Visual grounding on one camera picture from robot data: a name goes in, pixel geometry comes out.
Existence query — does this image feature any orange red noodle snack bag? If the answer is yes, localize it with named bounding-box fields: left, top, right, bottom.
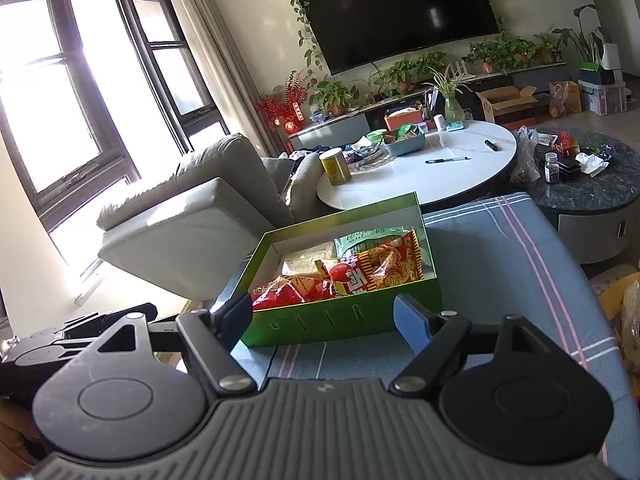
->
left=314, top=230, right=424, bottom=296

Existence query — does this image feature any red chip bag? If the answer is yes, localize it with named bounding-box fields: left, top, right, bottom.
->
left=250, top=275, right=335, bottom=310

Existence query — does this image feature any blue plaid tablecloth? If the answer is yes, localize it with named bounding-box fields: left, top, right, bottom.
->
left=232, top=193, right=639, bottom=479

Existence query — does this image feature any grey sofa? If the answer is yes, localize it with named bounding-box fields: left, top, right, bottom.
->
left=96, top=133, right=330, bottom=300

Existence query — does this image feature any green snack box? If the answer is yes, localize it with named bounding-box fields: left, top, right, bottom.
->
left=235, top=193, right=442, bottom=347

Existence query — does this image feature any green snack packet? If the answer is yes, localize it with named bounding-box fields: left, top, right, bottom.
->
left=334, top=226, right=416, bottom=259

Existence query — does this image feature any white oval coffee table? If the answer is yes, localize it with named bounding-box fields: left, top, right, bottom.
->
left=317, top=122, right=516, bottom=211

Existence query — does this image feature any black marker pen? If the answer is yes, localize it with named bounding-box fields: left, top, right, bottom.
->
left=425, top=156, right=471, bottom=165

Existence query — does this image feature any clear plastic bag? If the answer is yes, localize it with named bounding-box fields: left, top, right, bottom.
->
left=510, top=126, right=540, bottom=188

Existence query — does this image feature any yellow tin can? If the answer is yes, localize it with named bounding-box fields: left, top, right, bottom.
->
left=319, top=148, right=352, bottom=186

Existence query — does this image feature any blue snack tray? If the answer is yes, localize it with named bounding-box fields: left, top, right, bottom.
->
left=383, top=126, right=425, bottom=157

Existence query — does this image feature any small black remote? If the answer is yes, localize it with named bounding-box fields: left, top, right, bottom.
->
left=484, top=140, right=500, bottom=152

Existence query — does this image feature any dark glass jar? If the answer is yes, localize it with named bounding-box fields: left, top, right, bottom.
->
left=544, top=152, right=560, bottom=184

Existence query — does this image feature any dark marble round table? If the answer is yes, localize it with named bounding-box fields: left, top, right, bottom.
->
left=514, top=128, right=639, bottom=266

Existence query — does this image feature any orange storage box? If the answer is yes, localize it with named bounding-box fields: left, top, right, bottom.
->
left=384, top=108, right=423, bottom=131

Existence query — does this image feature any grey curtain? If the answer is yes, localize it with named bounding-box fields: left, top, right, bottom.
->
left=170, top=0, right=285, bottom=156

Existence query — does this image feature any tv console cabinet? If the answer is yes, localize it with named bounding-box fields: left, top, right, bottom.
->
left=288, top=63, right=570, bottom=150

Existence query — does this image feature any red flower decoration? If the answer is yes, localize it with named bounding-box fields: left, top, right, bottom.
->
left=254, top=70, right=317, bottom=136

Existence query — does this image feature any cardboard box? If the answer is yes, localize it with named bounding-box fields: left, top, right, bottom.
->
left=476, top=86, right=539, bottom=131

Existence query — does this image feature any glass vase with plant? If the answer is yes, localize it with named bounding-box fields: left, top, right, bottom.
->
left=428, top=64, right=468, bottom=124

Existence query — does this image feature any clear plastic storage bin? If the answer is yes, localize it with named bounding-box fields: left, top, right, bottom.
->
left=578, top=79, right=627, bottom=116

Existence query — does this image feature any tall leafy floor plant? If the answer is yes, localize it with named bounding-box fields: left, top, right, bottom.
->
left=551, top=3, right=612, bottom=70

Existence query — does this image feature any black wall television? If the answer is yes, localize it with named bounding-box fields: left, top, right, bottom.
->
left=294, top=0, right=500, bottom=75

